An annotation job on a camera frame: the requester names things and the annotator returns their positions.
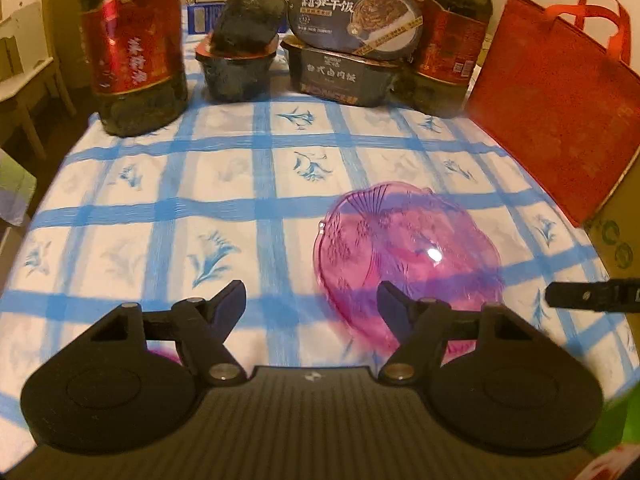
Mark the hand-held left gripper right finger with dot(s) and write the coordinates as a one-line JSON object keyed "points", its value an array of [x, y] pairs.
{"points": [[391, 305]]}

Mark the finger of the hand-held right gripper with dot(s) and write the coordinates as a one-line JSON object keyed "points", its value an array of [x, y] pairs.
{"points": [[590, 294]]}

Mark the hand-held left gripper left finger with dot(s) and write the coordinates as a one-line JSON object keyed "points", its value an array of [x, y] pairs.
{"points": [[233, 304]]}

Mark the green bowl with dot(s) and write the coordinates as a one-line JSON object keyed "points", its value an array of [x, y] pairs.
{"points": [[620, 410]]}

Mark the brown cardboard box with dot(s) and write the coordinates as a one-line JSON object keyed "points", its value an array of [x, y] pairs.
{"points": [[617, 245]]}

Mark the pink white packaging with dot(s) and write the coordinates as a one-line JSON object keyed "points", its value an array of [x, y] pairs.
{"points": [[610, 465]]}

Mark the red fabric tote bag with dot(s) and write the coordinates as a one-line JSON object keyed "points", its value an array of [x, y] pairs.
{"points": [[545, 110]]}

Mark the small orange-rimmed meal box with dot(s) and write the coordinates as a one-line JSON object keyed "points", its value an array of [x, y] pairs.
{"points": [[235, 72]]}

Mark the rectangular black meal box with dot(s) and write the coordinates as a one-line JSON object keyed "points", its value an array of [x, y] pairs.
{"points": [[340, 77]]}

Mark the pale green cloth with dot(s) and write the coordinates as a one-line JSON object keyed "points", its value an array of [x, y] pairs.
{"points": [[15, 185]]}

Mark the oil bottle with red label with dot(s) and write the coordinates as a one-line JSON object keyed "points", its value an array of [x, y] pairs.
{"points": [[447, 45], [132, 45]]}

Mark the blue box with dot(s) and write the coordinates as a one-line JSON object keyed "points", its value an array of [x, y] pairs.
{"points": [[202, 17]]}

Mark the dark wrapped food packet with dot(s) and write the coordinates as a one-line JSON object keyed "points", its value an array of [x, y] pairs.
{"points": [[250, 15]]}

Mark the oval dark meal box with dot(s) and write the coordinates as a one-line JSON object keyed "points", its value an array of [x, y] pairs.
{"points": [[350, 15]]}

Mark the white wooden chair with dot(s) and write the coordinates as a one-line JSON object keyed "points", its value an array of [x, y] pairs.
{"points": [[25, 60]]}

